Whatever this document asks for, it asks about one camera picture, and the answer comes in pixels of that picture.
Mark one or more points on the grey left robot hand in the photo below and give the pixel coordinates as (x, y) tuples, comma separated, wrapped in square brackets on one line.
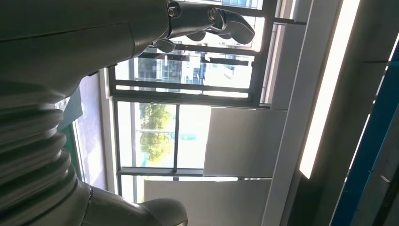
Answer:
[(68, 34)]

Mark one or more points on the white roller blind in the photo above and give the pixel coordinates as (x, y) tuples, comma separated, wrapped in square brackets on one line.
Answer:
[(243, 143), (212, 202)]

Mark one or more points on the blue ceiling beam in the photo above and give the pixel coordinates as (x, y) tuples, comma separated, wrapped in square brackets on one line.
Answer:
[(371, 143)]

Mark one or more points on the green tree outside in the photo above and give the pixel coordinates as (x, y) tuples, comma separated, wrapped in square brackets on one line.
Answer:
[(154, 143)]

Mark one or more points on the black ceiling rail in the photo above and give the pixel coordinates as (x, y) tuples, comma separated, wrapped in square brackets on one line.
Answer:
[(389, 206)]

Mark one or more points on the dark window frame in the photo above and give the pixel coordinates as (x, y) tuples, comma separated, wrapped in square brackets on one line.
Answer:
[(184, 84), (176, 137)]

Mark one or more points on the long rectangular ceiling light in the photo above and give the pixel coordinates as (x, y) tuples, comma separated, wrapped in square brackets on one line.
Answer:
[(327, 93)]

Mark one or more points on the left arm ribbed grey sleeve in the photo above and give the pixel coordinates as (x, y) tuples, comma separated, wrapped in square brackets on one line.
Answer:
[(28, 149)]

